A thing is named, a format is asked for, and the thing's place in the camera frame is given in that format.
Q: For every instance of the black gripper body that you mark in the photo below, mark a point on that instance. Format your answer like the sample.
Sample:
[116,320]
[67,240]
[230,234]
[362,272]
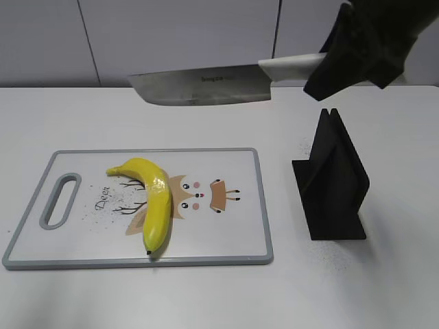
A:
[395,25]

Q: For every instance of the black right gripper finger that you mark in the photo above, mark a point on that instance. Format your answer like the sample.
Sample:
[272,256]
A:
[384,69]

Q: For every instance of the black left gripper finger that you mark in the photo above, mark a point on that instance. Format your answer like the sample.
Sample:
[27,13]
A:
[342,66]

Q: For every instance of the white handled kitchen knife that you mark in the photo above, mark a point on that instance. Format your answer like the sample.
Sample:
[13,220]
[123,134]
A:
[213,86]

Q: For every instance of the yellow plastic banana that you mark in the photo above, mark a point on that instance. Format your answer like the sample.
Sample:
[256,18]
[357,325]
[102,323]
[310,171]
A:
[159,199]

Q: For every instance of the black knife stand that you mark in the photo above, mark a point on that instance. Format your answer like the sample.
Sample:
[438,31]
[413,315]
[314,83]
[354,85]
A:
[332,182]

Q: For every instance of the white cutting board grey rim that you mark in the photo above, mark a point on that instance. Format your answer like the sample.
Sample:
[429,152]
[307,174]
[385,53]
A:
[80,218]

